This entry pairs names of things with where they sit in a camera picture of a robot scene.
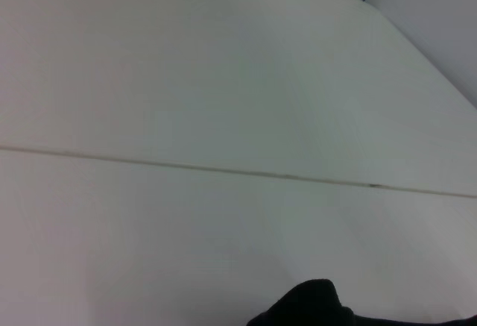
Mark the black t-shirt with FREE print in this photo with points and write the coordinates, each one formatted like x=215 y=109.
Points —
x=328 y=307

